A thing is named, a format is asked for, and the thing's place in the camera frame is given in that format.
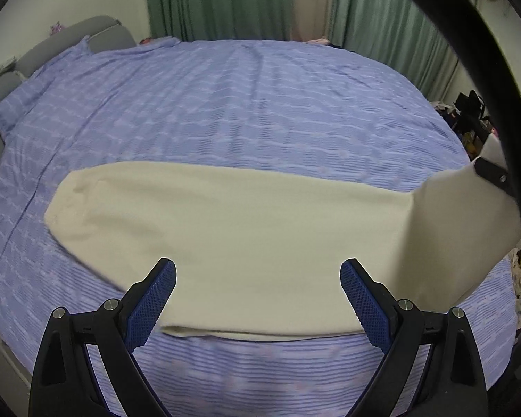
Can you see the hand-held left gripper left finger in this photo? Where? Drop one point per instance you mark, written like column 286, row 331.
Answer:
column 150, row 304

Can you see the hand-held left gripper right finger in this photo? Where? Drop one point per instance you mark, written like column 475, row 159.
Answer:
column 367, row 304

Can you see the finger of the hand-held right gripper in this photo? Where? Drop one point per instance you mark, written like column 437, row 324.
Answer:
column 493, row 173

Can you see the cream pants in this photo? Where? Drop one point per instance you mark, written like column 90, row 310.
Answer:
column 243, row 234

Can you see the black chair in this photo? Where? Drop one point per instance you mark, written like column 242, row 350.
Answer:
column 471, row 104

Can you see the green curtain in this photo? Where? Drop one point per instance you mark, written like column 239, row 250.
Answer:
column 217, row 0
column 386, row 21

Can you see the lavender striped blanket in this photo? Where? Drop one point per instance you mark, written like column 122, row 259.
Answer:
column 243, row 108

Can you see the pink cloth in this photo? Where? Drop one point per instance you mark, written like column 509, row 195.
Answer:
column 317, row 41

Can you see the beige sheer curtain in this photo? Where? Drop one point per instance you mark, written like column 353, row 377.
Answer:
column 314, row 0

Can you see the lavender striped pillow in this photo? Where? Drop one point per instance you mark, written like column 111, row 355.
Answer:
column 163, row 42

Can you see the grey padded headboard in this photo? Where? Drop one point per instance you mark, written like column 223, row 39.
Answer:
column 100, row 30

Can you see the purple plush toy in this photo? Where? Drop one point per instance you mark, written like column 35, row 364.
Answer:
column 56, row 27

